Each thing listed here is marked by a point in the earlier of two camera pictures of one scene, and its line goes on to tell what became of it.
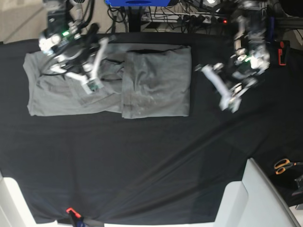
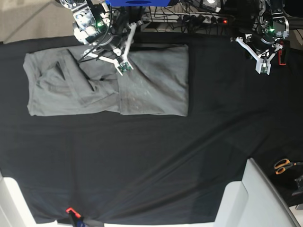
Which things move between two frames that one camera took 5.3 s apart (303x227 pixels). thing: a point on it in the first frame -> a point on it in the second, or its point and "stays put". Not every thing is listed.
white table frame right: (253, 202) stays put
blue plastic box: (138, 3) stays put
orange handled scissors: (280, 165) stays put
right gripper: (252, 55) -> (271, 25)
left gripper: (70, 45) -> (95, 22)
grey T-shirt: (139, 80) stays put
